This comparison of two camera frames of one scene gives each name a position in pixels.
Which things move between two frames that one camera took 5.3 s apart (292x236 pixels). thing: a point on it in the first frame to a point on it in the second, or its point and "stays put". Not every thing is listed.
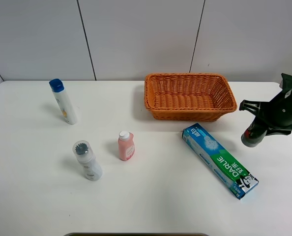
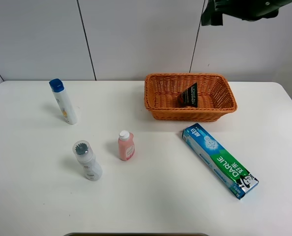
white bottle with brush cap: x=92 y=168 stays put
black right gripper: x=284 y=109 to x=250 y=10
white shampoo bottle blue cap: x=58 y=89 stays put
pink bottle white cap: x=126 y=145 stays put
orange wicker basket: x=188 y=97 stays put
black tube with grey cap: x=253 y=135 to x=189 y=98
